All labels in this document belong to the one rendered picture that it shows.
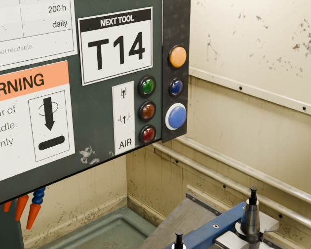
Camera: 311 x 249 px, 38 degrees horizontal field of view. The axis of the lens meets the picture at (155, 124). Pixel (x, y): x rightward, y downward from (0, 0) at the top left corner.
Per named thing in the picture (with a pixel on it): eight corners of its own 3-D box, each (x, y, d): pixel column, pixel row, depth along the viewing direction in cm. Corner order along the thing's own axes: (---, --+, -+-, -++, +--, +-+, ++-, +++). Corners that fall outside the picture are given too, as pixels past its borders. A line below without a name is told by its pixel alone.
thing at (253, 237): (248, 225, 105) (249, 215, 104) (268, 238, 101) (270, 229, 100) (228, 235, 102) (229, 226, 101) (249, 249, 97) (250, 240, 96)
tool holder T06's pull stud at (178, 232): (177, 243, 85) (177, 228, 84) (185, 246, 84) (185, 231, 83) (172, 248, 84) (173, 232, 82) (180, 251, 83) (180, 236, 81)
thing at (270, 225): (284, 226, 103) (284, 223, 103) (270, 235, 100) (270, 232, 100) (258, 212, 108) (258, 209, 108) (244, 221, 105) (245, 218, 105)
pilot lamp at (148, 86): (156, 93, 55) (156, 76, 54) (142, 98, 54) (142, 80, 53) (153, 92, 55) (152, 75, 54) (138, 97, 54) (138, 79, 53)
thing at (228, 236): (253, 247, 97) (254, 244, 96) (238, 259, 93) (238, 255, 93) (228, 231, 101) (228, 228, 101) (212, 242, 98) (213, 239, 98)
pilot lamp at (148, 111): (156, 118, 56) (156, 101, 55) (142, 122, 55) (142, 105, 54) (153, 116, 57) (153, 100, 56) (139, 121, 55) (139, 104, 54)
